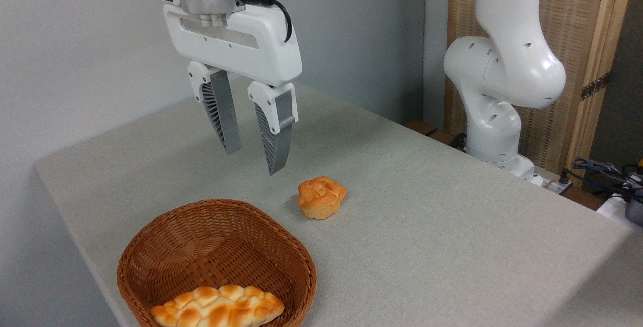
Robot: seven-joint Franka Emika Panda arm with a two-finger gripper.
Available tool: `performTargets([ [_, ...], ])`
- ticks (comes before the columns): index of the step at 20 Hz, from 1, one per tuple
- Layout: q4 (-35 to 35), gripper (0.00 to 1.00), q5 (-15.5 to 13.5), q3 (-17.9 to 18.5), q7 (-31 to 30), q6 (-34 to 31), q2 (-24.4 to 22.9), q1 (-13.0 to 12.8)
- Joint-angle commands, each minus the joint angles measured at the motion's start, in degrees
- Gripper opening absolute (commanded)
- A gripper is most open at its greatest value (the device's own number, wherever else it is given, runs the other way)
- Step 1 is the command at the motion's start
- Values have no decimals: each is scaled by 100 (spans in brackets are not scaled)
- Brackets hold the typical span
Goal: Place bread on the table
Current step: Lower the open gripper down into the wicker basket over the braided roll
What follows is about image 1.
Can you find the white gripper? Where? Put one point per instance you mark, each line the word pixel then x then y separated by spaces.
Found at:
pixel 261 50

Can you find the long braided bread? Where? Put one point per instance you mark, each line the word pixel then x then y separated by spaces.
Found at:
pixel 221 309

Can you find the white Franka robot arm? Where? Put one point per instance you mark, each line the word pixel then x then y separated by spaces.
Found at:
pixel 502 66

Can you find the round knotted bread roll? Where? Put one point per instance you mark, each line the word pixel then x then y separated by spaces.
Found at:
pixel 321 196

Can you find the brown wicker basket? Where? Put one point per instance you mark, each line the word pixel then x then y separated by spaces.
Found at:
pixel 211 236

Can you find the white power strip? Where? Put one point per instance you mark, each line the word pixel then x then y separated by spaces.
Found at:
pixel 552 184

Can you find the wooden woven folding screen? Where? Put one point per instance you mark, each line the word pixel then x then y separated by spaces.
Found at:
pixel 572 15

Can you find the white box with dark device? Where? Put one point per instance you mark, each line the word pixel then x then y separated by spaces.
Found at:
pixel 620 209

